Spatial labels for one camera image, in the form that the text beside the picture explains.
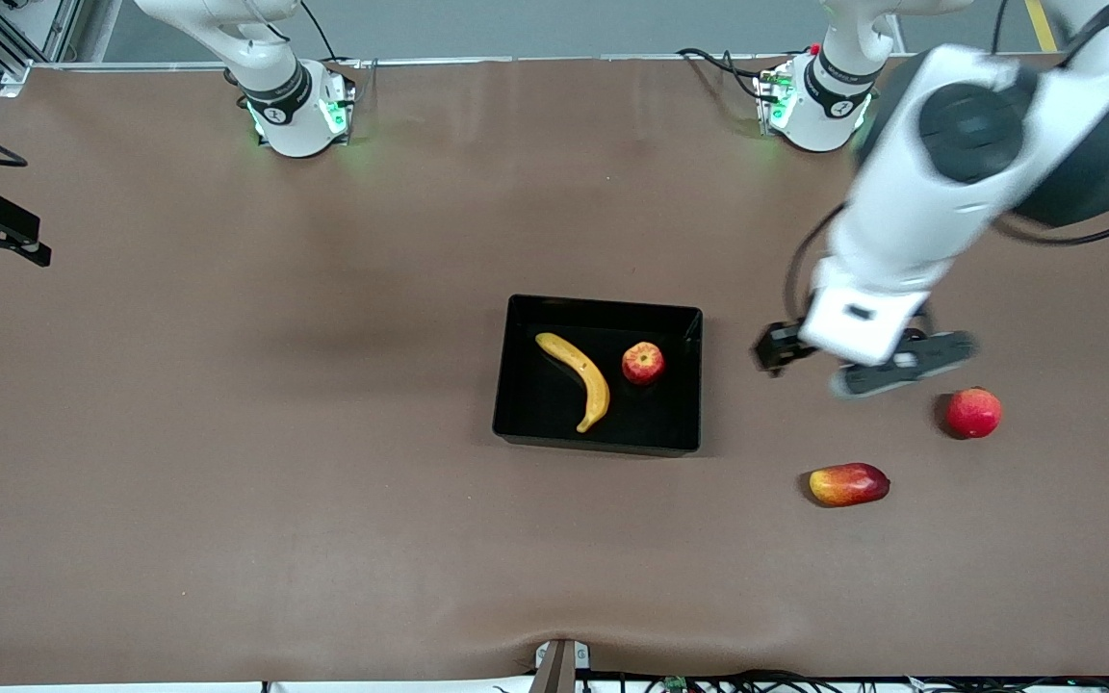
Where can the silver table edge rail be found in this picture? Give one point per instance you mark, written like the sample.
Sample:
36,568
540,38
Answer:
564,60

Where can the yellow banana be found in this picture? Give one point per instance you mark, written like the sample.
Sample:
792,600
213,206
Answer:
594,385

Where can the red yellow mango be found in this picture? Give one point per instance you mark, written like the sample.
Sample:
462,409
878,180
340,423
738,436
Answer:
848,484

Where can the dark red apple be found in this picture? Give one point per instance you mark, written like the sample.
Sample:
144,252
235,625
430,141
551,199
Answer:
974,414

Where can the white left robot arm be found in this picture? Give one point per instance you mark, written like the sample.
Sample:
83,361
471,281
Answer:
911,202

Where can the aluminium frame profile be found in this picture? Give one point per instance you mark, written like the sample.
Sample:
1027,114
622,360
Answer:
64,24

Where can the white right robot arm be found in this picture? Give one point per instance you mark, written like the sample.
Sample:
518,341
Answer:
275,106

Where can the red yellow apple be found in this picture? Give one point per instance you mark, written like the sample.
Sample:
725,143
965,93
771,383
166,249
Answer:
643,364

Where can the table edge clamp bracket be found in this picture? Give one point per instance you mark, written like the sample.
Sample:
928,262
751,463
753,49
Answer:
559,664

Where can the black plastic box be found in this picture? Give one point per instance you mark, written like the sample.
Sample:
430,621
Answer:
554,414

